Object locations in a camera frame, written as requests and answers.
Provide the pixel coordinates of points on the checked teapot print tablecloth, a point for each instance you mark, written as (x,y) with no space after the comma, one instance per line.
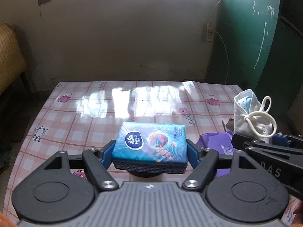
(82,123)

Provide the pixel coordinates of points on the green door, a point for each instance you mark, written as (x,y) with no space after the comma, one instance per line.
(243,40)

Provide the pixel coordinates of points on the cardboard box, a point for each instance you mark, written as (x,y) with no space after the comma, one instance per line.
(229,124)

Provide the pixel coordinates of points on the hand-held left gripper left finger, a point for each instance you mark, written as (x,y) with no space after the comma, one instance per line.
(109,156)

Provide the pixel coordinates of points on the blue tissue pack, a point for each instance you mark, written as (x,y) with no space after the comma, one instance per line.
(149,141)

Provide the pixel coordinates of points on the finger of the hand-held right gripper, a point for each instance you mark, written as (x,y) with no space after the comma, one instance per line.
(260,144)
(288,140)

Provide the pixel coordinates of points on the black plastic mesh basket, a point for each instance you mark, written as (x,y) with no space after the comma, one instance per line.
(149,167)

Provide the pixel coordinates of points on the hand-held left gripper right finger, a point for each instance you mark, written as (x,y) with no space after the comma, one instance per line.
(193,155)

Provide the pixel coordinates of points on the purple tissue pack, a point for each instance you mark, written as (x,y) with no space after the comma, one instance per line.
(215,144)

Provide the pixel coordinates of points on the white face mask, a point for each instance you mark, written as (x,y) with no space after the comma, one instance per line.
(243,123)

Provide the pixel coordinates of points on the wall socket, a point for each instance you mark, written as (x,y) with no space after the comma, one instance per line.
(209,32)

